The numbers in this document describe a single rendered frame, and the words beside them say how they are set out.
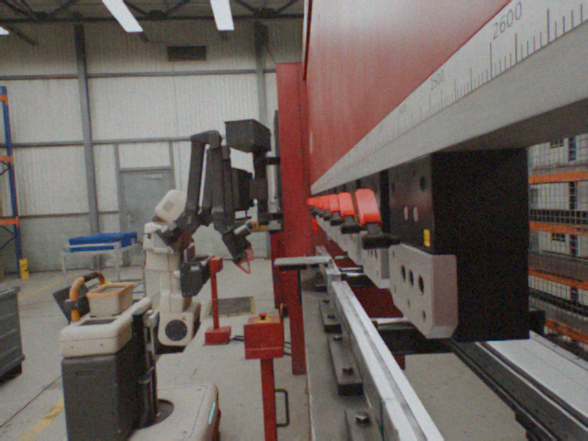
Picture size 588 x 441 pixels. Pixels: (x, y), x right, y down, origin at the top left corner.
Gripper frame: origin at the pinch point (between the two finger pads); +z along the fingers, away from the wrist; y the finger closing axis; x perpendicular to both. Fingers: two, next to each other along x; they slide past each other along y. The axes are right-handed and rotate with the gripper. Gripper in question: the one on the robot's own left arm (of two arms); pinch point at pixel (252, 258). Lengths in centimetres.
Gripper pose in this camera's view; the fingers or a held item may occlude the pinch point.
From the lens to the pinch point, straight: 217.9
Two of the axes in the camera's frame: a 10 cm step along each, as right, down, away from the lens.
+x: -8.6, 5.0, -0.4
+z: 5.0, 8.6, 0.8
